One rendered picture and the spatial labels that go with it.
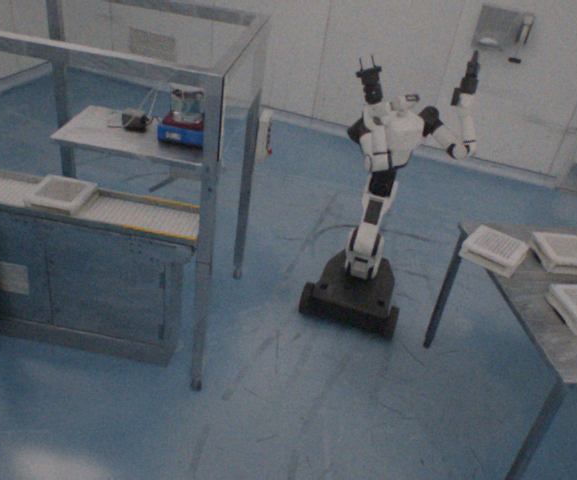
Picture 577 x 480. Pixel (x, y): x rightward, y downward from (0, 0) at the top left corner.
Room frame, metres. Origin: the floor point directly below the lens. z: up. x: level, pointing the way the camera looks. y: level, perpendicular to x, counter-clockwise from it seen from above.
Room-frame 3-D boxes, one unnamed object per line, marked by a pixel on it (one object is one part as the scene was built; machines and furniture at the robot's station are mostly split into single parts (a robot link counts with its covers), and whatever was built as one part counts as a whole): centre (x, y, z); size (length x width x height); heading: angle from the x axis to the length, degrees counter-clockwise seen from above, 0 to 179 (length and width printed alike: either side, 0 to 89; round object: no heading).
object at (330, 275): (3.00, -0.50, 0.19); 0.64 x 0.52 x 0.33; 168
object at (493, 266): (2.39, -1.00, 0.88); 0.24 x 0.24 x 0.02; 57
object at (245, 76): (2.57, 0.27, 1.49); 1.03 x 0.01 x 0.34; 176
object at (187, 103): (2.30, 0.48, 1.47); 0.15 x 0.15 x 0.19
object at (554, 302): (2.03, -1.31, 0.88); 0.24 x 0.24 x 0.02; 13
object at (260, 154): (3.11, 0.21, 0.99); 0.17 x 0.06 x 0.26; 176
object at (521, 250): (2.39, -1.00, 0.93); 0.25 x 0.24 x 0.02; 147
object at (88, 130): (2.27, 0.66, 1.27); 0.62 x 0.38 x 0.04; 86
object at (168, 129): (2.31, 0.48, 1.33); 0.21 x 0.20 x 0.09; 176
